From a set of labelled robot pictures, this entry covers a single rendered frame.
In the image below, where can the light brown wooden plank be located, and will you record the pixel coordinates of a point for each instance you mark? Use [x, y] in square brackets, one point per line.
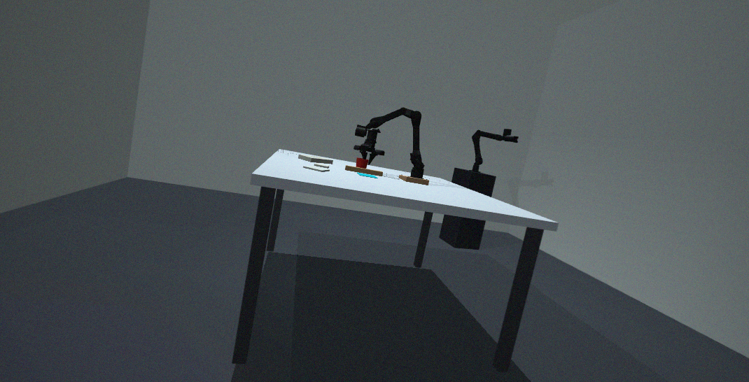
[364, 171]

